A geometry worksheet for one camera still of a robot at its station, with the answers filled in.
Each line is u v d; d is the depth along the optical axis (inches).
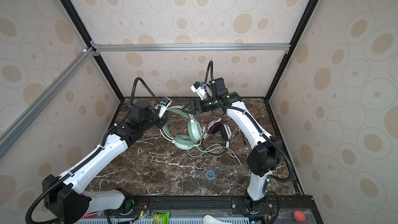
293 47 35.4
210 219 27.4
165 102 25.1
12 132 20.3
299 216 27.1
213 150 33.6
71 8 29.5
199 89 27.6
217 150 36.2
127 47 35.8
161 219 26.8
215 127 36.6
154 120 25.0
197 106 26.5
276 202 28.2
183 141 28.1
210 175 32.8
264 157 18.3
